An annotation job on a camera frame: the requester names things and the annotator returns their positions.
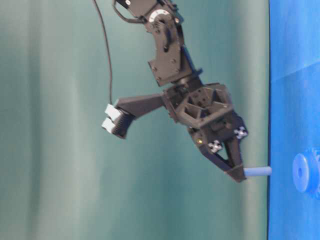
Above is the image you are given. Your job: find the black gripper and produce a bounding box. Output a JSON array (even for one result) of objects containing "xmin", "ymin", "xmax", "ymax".
[{"xmin": 162, "ymin": 83, "xmax": 248, "ymax": 183}]

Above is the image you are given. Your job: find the blue cylindrical shaft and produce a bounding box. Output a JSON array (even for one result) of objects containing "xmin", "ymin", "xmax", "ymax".
[{"xmin": 243, "ymin": 166, "xmax": 272, "ymax": 177}]

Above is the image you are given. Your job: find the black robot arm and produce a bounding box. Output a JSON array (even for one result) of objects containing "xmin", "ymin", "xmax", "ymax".
[{"xmin": 103, "ymin": 0, "xmax": 248, "ymax": 182}]

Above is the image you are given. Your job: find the small blue plastic gear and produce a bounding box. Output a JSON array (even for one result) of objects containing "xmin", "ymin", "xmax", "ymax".
[{"xmin": 292, "ymin": 147, "xmax": 320, "ymax": 200}]

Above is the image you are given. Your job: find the blue table mat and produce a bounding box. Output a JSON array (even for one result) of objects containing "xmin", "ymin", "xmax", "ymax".
[{"xmin": 267, "ymin": 0, "xmax": 320, "ymax": 240}]

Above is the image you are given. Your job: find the thin black cable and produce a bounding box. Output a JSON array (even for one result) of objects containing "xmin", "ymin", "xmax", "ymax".
[{"xmin": 92, "ymin": 0, "xmax": 113, "ymax": 105}]

